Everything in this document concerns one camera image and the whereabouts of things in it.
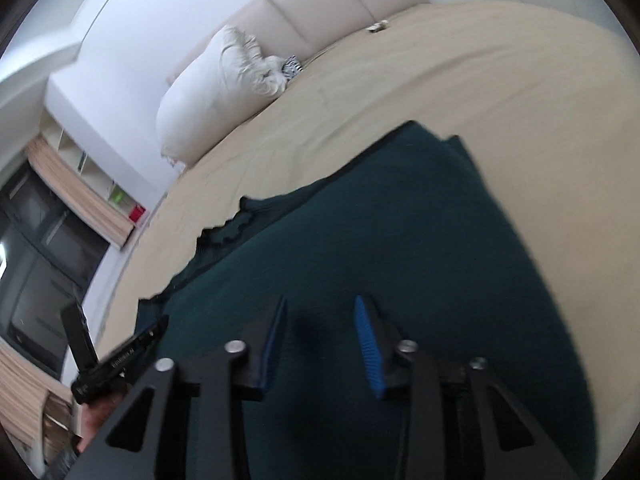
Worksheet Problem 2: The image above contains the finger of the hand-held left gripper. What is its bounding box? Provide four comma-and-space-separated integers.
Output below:
60, 302, 99, 372
132, 315, 170, 357

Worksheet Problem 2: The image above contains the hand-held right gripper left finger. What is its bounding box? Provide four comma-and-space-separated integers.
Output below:
75, 294, 290, 480

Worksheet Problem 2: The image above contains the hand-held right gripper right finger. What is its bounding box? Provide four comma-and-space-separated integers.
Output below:
353, 294, 581, 480

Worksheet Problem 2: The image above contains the dark green sweater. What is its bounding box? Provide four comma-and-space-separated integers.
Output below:
137, 120, 598, 480

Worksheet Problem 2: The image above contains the person's left hand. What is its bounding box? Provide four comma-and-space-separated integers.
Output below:
75, 392, 127, 456

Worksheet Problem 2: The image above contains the white window ledge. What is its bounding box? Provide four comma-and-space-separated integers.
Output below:
75, 195, 171, 361

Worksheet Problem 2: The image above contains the beige curtain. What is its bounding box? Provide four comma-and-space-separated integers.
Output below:
25, 135, 136, 248
0, 347, 76, 466

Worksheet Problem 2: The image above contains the dark window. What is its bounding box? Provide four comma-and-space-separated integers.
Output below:
0, 157, 111, 376

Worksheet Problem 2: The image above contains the white pillow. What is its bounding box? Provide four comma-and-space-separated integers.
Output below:
156, 25, 291, 163

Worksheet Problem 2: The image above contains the bed with beige sheet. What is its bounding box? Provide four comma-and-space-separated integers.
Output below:
92, 0, 631, 480

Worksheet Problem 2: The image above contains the beige padded headboard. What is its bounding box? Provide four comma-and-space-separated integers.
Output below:
167, 0, 431, 86

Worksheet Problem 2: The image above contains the white wall shelf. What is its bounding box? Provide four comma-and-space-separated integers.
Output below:
42, 110, 151, 226

